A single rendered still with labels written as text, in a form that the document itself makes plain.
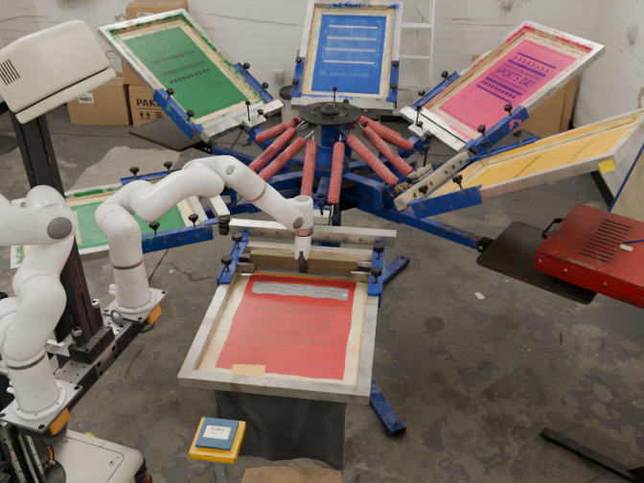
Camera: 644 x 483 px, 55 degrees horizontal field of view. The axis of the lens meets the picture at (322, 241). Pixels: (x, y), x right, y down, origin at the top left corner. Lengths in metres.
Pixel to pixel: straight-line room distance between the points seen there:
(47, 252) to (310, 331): 0.96
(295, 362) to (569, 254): 1.07
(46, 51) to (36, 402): 0.85
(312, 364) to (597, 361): 2.08
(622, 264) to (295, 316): 1.17
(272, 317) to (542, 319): 2.11
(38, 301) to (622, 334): 3.24
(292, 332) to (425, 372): 1.40
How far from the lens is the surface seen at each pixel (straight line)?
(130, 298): 1.98
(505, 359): 3.57
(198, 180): 1.87
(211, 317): 2.16
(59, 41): 1.42
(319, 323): 2.16
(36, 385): 1.70
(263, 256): 2.33
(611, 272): 2.37
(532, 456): 3.14
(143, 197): 1.87
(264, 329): 2.14
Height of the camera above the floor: 2.34
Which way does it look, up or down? 32 degrees down
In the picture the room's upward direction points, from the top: straight up
